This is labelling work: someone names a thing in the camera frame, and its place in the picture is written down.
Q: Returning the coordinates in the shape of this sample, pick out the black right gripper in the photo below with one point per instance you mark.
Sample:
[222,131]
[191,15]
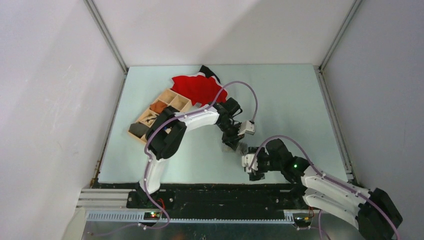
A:
[257,175]

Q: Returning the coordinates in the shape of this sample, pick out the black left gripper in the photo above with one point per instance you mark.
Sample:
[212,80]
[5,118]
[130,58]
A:
[233,140]

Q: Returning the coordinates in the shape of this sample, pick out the grey striped underwear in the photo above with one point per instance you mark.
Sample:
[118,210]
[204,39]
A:
[241,148]

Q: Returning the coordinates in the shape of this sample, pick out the wooden compartment organizer box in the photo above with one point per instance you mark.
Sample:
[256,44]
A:
[167,98]

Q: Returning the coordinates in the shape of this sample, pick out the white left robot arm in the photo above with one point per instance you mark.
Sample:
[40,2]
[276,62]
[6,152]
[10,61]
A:
[164,137]

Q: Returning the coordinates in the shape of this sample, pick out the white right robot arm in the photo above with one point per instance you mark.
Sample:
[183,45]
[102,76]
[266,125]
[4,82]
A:
[371,212]

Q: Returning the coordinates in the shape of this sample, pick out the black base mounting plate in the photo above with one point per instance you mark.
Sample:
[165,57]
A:
[208,201]

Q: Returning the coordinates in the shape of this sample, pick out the red garment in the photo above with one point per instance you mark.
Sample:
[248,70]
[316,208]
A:
[201,87]

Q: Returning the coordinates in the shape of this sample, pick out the brown rolled cloth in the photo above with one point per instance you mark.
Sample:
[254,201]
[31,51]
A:
[158,106]

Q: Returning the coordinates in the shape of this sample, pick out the beige rolled cloth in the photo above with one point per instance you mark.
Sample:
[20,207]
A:
[149,120]

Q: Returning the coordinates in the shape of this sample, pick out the dark grey rolled cloth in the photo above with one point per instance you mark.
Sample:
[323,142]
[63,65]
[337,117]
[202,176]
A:
[138,129]

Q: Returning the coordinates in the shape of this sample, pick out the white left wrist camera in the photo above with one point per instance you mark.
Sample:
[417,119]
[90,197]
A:
[247,127]

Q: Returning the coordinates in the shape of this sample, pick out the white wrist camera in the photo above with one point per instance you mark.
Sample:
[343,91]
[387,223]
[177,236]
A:
[246,161]
[247,127]

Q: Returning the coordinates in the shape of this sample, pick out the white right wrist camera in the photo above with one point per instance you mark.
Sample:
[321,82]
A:
[246,161]

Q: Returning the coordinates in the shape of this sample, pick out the aluminium front frame rail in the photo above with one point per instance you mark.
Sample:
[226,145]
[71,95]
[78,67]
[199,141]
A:
[110,205]

